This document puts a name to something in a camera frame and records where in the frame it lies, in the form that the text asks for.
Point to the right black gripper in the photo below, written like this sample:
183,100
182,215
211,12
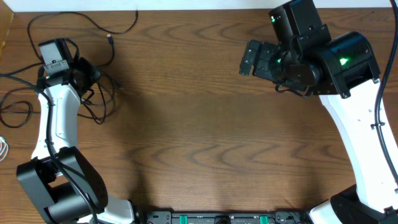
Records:
267,50

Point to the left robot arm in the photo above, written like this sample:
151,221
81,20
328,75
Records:
59,181

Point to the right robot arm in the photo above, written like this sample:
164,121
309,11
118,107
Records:
344,74

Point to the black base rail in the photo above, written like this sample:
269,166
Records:
167,217

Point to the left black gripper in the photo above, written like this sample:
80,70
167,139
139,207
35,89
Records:
56,68

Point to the wooden side panel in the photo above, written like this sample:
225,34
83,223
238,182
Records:
6,17

